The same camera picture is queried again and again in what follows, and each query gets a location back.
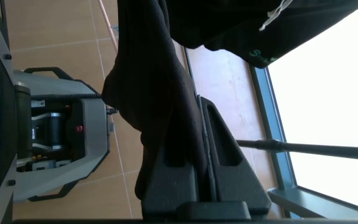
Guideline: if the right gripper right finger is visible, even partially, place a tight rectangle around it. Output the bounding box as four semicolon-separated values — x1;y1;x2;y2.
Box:
196;96;272;218

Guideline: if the black clothes rack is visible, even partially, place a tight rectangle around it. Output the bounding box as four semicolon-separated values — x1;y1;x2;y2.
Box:
183;46;358;162

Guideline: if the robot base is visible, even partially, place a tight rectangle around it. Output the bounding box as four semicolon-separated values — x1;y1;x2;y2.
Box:
0;0;119;224

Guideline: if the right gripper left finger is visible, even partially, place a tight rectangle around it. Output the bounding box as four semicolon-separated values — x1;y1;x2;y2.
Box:
141;107;199;219

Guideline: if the black garment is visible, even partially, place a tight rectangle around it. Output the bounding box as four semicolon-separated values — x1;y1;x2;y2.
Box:
101;0;211;200
165;0;358;70

